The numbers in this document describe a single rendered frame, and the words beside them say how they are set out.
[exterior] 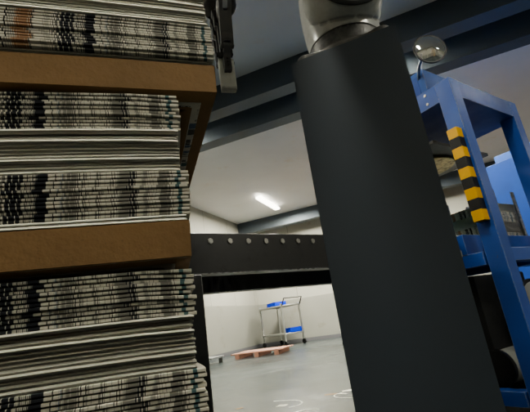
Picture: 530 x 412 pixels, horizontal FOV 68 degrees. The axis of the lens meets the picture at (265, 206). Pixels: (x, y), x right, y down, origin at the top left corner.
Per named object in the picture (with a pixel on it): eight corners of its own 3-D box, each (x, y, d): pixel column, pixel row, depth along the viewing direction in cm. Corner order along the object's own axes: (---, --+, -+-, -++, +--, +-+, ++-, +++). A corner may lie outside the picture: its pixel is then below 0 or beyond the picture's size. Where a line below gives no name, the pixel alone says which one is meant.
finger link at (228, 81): (232, 60, 78) (233, 58, 78) (236, 91, 76) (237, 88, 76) (217, 60, 78) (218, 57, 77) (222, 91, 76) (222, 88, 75)
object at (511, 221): (502, 242, 234) (488, 201, 242) (456, 253, 257) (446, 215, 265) (531, 242, 255) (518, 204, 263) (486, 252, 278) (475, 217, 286)
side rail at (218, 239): (183, 275, 106) (180, 231, 110) (176, 278, 110) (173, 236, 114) (460, 261, 180) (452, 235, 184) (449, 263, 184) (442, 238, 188)
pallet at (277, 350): (229, 360, 734) (229, 355, 737) (246, 355, 802) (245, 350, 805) (282, 354, 701) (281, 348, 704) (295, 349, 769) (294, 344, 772)
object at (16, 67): (217, 91, 55) (214, 64, 56) (-25, 79, 46) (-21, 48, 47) (202, 144, 69) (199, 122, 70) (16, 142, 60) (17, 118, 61)
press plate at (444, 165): (433, 145, 202) (433, 140, 203) (357, 183, 245) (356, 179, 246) (489, 157, 233) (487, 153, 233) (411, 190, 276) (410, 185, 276)
